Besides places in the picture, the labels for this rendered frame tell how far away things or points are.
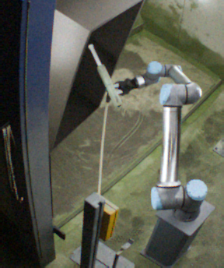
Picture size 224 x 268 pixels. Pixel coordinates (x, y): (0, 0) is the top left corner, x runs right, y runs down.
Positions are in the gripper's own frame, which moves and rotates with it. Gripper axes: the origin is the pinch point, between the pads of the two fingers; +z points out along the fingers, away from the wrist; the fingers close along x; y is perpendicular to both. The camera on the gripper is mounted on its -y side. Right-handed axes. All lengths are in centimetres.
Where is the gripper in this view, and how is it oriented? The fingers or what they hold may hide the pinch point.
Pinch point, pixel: (109, 92)
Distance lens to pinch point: 330.8
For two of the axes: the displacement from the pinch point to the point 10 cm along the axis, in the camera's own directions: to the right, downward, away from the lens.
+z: -9.0, 3.5, -2.8
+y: -1.6, 3.3, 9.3
